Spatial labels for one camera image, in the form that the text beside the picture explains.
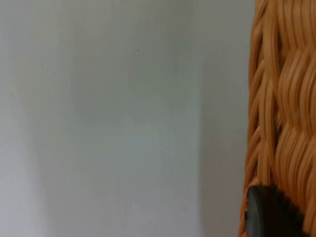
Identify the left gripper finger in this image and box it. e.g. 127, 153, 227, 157
247, 184, 312, 237

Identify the pale brown wicker basket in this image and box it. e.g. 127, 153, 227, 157
237, 0, 316, 237

